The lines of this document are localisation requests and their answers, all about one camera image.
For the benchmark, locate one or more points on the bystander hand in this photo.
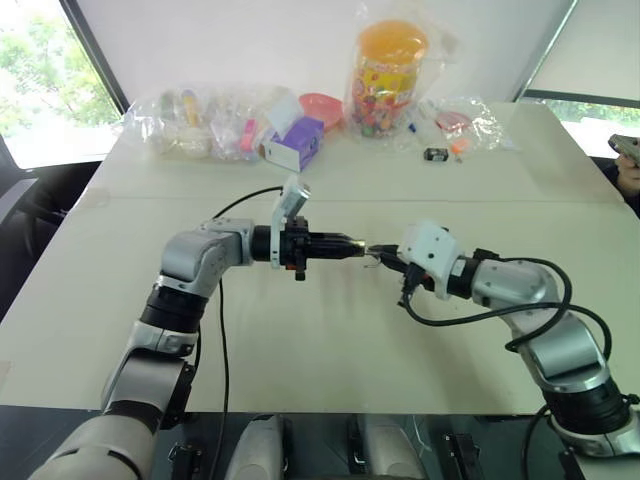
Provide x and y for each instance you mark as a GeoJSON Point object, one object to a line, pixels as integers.
{"type": "Point", "coordinates": [631, 162]}

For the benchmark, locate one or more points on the small black rectangular item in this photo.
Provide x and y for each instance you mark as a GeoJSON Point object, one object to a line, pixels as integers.
{"type": "Point", "coordinates": [435, 154]}

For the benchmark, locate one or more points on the small clear bag with red item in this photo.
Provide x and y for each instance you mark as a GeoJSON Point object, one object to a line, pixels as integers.
{"type": "Point", "coordinates": [480, 122]}

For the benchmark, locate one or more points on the silver rounded robot leg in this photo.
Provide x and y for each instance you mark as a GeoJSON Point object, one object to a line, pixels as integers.
{"type": "Point", "coordinates": [387, 450]}
{"type": "Point", "coordinates": [262, 450]}

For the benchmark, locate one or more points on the small orange item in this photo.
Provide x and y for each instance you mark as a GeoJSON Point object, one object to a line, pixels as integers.
{"type": "Point", "coordinates": [460, 147]}

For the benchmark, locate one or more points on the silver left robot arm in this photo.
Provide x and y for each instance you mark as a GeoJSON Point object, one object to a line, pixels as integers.
{"type": "Point", "coordinates": [190, 255]}

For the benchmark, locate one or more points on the dark chair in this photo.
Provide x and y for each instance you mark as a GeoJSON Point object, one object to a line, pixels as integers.
{"type": "Point", "coordinates": [15, 195]}

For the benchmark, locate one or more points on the brass padlock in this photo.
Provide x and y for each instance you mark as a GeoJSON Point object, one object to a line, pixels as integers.
{"type": "Point", "coordinates": [360, 248]}

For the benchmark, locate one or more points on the bystander dark sleeve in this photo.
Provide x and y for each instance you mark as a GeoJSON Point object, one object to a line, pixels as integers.
{"type": "Point", "coordinates": [625, 187]}

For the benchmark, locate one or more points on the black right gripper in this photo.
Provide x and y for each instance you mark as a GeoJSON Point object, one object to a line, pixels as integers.
{"type": "Point", "coordinates": [416, 279]}

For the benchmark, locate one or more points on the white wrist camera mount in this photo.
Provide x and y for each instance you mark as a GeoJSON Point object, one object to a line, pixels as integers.
{"type": "Point", "coordinates": [289, 205]}
{"type": "Point", "coordinates": [430, 250]}

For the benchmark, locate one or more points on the small metal key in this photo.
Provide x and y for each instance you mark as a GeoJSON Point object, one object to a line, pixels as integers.
{"type": "Point", "coordinates": [372, 250]}

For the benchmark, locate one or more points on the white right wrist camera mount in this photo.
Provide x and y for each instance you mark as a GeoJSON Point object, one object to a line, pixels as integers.
{"type": "Point", "coordinates": [430, 250]}

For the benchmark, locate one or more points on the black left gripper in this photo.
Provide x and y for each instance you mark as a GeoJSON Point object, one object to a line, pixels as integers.
{"type": "Point", "coordinates": [296, 245]}

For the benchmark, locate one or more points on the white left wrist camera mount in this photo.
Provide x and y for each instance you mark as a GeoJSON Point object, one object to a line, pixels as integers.
{"type": "Point", "coordinates": [289, 205]}

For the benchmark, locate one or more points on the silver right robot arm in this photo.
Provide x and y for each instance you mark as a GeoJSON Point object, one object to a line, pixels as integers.
{"type": "Point", "coordinates": [520, 285]}

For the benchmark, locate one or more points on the pink plastic bowl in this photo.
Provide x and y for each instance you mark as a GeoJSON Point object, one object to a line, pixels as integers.
{"type": "Point", "coordinates": [322, 107]}

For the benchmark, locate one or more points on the yellow tube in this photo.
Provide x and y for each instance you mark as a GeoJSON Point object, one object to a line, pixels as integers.
{"type": "Point", "coordinates": [191, 107]}

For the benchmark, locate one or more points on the large clear bag of items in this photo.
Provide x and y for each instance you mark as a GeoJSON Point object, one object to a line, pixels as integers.
{"type": "Point", "coordinates": [150, 115]}

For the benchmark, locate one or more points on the clear bag around jar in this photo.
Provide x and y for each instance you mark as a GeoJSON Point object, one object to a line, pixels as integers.
{"type": "Point", "coordinates": [444, 47]}

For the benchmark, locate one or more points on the purple and white box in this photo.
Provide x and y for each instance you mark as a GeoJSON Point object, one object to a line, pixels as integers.
{"type": "Point", "coordinates": [295, 145]}

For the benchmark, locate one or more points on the clear jar with orange lid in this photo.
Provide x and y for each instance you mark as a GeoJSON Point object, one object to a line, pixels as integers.
{"type": "Point", "coordinates": [385, 85]}

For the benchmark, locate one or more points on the small blue item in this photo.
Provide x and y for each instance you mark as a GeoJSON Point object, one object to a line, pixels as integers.
{"type": "Point", "coordinates": [412, 127]}

